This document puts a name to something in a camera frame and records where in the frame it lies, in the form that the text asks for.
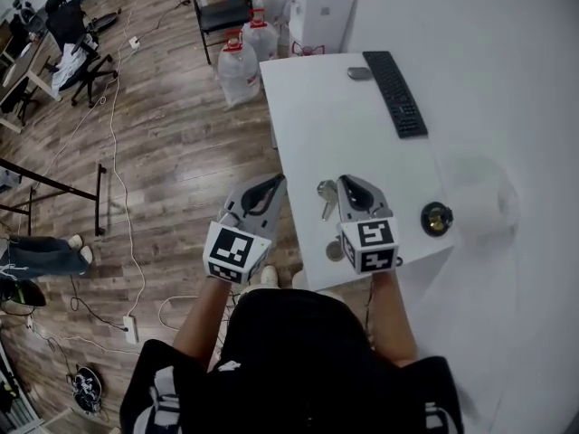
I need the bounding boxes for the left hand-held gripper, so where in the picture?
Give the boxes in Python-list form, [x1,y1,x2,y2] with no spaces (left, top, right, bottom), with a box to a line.
[202,173,289,287]

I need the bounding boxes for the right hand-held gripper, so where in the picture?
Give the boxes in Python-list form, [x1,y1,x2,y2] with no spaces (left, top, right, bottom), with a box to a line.
[337,174,402,275]

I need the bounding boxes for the small metal part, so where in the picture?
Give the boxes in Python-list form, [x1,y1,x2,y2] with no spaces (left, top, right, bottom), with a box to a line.
[316,179,340,222]

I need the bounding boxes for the person's right forearm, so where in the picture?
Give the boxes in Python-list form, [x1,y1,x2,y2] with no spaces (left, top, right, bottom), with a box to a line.
[368,271,420,368]

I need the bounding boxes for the person's left forearm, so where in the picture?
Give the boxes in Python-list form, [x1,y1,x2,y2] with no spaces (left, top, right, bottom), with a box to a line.
[171,278,234,373]

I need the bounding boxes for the black brass round object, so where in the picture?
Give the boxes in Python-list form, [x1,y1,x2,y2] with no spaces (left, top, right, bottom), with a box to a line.
[420,200,454,238]

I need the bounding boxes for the black keyboard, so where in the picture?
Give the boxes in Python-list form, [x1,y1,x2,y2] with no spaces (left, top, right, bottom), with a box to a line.
[361,50,429,139]

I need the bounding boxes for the water jugs with red caps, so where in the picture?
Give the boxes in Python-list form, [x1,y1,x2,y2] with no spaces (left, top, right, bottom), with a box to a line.
[217,29,262,108]

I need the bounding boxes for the person's black printed shirt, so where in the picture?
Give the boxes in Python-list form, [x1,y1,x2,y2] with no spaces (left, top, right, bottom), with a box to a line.
[119,287,465,434]

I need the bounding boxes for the white power strip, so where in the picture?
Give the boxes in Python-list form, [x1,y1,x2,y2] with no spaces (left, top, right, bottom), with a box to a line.
[122,315,139,345]

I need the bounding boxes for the black folding chair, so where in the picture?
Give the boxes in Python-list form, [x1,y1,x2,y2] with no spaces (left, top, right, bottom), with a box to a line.
[188,0,253,65]

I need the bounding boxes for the white cardboard box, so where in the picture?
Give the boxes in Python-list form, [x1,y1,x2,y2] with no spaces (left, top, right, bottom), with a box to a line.
[288,0,355,56]

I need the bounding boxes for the white cloth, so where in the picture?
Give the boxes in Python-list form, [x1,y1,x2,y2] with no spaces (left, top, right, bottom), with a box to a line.
[50,42,87,92]

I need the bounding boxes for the black elongated floor object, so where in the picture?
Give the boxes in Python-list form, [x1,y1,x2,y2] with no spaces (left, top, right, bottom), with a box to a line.
[88,9,123,31]

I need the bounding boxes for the black green curved object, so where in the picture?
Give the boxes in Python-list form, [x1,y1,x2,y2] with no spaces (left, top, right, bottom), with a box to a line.
[0,280,47,307]

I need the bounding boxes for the black white printed bag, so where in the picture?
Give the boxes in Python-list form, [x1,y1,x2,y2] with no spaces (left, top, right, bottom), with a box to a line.
[67,366,104,418]

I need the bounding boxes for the black office chair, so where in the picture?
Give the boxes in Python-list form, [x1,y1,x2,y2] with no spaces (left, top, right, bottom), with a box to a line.
[44,0,119,108]

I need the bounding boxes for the dark-top desk white legs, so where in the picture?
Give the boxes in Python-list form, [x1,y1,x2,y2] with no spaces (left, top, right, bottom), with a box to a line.
[0,38,64,135]

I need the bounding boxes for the white looped cable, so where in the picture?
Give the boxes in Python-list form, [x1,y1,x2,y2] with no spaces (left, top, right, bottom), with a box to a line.
[157,294,200,332]

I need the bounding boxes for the long white cable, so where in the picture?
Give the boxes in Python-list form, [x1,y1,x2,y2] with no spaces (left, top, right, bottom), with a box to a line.
[110,0,148,320]

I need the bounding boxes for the black metal stand frame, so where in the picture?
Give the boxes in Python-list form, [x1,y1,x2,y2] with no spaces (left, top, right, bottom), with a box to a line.
[0,158,109,238]

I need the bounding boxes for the black floor cable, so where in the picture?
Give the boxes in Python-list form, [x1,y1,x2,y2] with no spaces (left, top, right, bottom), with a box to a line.
[70,276,128,332]

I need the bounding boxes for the thin white cable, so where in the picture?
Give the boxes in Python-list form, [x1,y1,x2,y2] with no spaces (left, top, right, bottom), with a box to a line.
[26,318,141,356]

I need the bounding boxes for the black wire rack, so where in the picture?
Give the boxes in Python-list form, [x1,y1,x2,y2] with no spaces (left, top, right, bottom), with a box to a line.
[0,345,37,429]

